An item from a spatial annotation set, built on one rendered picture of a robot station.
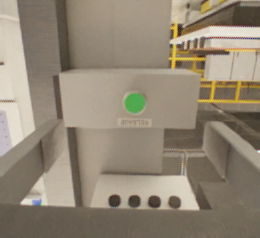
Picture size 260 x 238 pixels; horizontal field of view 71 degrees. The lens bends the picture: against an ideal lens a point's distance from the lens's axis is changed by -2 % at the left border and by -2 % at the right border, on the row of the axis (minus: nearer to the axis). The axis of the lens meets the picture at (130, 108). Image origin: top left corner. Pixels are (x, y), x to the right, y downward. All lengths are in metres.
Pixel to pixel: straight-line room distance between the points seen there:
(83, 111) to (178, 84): 0.14
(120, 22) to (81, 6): 0.07
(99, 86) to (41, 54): 0.12
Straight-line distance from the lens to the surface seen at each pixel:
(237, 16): 2.85
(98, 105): 0.27
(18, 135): 1.34
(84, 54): 0.35
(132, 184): 0.40
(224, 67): 7.42
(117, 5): 0.35
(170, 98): 0.27
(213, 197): 0.43
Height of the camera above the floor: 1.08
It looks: 17 degrees up
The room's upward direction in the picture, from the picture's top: 180 degrees counter-clockwise
